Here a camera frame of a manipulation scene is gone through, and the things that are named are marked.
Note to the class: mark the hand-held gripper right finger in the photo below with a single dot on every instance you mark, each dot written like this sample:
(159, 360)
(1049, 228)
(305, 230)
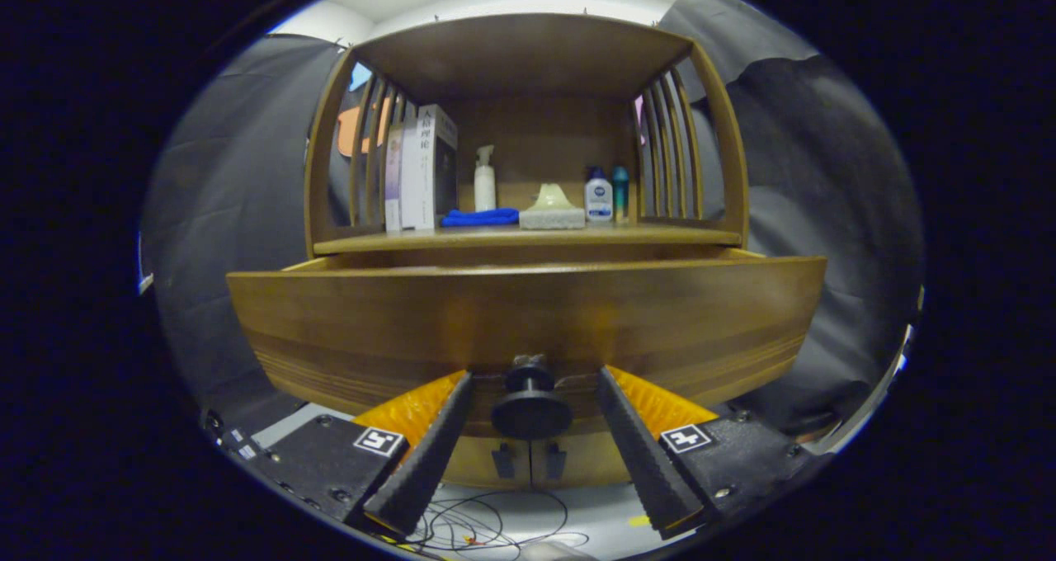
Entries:
(642, 454)

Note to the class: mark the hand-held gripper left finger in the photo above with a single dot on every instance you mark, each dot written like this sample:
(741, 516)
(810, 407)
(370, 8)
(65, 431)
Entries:
(433, 454)

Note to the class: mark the black drawer knob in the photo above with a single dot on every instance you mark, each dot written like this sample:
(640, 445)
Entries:
(532, 417)

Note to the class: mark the wooden drawer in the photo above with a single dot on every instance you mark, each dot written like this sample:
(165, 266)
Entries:
(528, 313)

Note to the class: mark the pale green packet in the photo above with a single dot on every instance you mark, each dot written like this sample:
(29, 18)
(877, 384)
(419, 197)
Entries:
(551, 214)

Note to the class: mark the wooden cabinet door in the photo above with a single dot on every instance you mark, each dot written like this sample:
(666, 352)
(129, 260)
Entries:
(590, 462)
(474, 464)

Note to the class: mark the wooden countertop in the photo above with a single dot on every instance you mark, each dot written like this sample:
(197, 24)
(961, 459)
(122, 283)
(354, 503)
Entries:
(643, 235)

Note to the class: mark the wooden cabinet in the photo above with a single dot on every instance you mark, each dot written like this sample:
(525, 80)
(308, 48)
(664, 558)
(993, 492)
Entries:
(520, 58)

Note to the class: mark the yellow tape piece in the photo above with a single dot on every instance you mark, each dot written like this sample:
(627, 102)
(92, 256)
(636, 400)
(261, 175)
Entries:
(638, 520)

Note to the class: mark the white rounded object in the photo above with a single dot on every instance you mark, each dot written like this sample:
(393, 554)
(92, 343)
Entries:
(553, 551)

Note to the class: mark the black floor device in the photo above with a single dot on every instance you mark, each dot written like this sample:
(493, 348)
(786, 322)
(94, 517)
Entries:
(239, 445)

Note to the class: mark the blue folded cloth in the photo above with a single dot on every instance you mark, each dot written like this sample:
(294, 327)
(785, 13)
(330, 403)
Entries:
(478, 218)

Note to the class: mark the white bottle dark blue cap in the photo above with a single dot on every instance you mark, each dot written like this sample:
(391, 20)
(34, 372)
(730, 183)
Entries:
(598, 202)

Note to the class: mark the teal slim bottle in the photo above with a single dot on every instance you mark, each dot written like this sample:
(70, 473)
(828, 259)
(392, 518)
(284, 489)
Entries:
(620, 194)

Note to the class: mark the white pump bottle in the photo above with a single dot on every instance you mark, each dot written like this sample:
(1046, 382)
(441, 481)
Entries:
(485, 194)

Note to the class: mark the thick white book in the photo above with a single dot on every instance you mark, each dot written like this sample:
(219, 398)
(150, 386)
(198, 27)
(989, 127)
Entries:
(421, 181)

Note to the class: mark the thin purple book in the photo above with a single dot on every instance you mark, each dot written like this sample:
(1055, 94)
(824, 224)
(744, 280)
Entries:
(393, 181)

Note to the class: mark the white and blue object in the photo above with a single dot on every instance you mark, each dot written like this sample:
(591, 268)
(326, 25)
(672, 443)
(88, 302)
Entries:
(145, 280)

